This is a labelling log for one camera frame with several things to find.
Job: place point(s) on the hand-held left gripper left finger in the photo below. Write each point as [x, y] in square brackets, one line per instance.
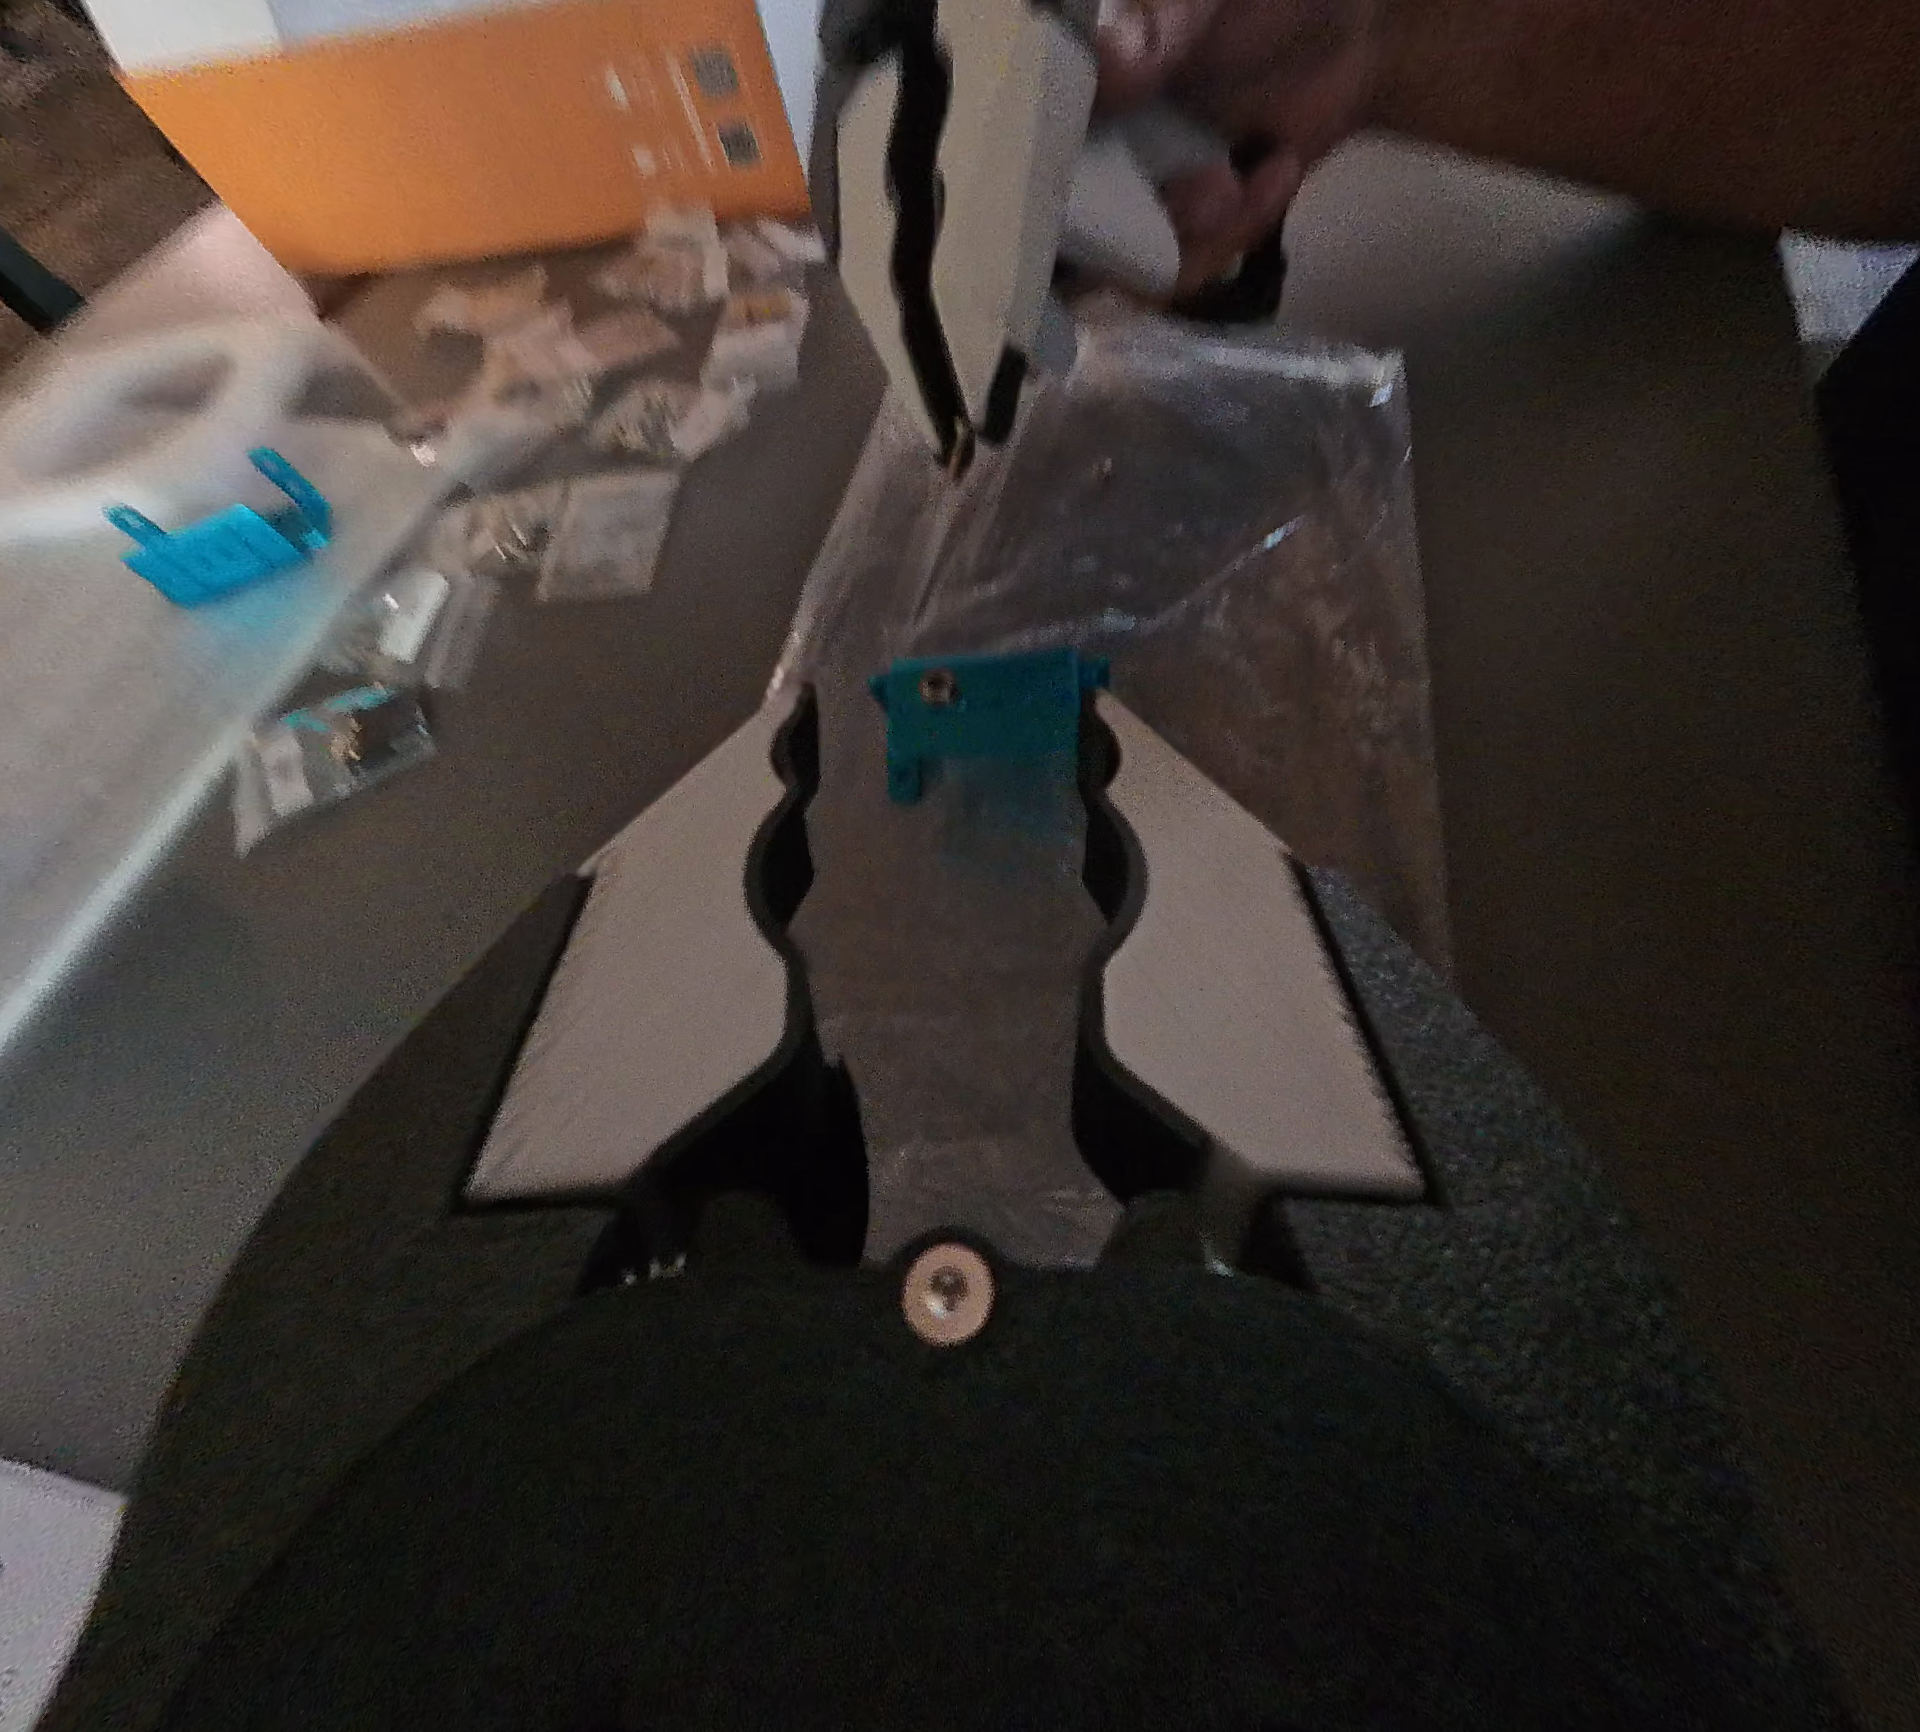
[645, 1013]

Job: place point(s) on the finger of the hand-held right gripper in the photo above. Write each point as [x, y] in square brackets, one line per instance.
[1005, 113]
[863, 203]

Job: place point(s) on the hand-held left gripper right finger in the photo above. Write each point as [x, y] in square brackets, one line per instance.
[1245, 1013]

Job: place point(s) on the blue metal bracket large holes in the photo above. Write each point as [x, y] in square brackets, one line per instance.
[990, 713]

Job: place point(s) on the large clear plastic bag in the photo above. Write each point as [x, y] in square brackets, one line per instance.
[1275, 593]

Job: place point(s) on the person's right forearm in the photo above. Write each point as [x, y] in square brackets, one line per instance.
[1650, 22]

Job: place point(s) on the dark grey desk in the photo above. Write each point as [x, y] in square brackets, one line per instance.
[1620, 713]

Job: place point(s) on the orange white cardboard box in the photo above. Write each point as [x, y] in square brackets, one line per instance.
[450, 127]

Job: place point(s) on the pile of small screw bags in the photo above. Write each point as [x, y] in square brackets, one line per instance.
[601, 532]

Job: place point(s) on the white foam sheet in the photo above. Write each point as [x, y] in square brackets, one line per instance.
[91, 743]

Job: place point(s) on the person's black sweater torso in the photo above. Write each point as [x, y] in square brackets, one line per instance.
[1875, 562]

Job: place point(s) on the white foam block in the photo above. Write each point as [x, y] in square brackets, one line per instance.
[91, 322]

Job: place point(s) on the open instruction manual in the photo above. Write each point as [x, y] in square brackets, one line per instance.
[53, 1597]

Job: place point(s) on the blue metal bracket small holes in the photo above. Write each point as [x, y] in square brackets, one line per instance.
[210, 547]

